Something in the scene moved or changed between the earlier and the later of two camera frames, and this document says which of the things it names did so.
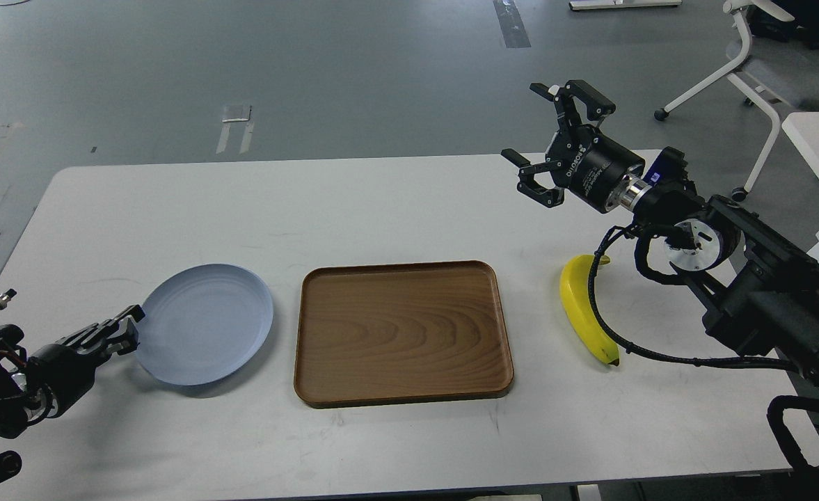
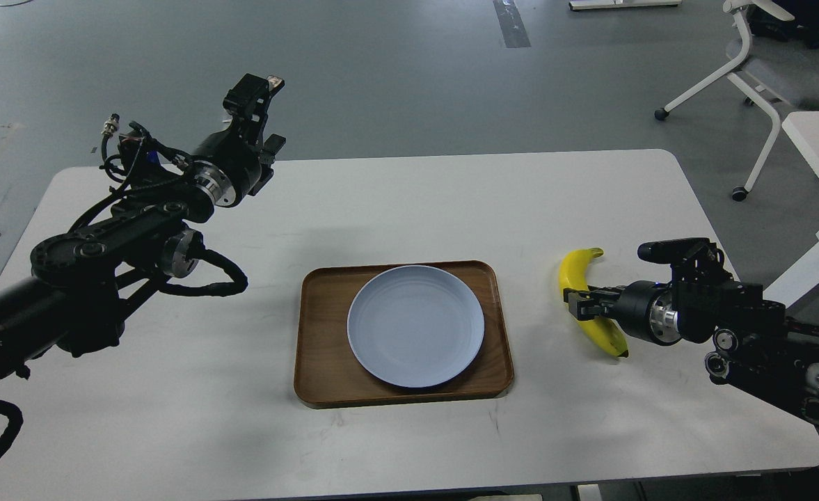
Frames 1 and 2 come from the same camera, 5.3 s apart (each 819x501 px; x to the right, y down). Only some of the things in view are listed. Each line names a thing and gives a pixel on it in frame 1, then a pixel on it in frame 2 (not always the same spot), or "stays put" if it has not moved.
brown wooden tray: x=376 y=334 stays put
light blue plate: x=202 y=323 to x=416 y=326
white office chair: x=783 y=73 stays put
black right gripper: x=592 y=166 to x=646 y=308
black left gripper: x=68 y=374 to x=229 y=163
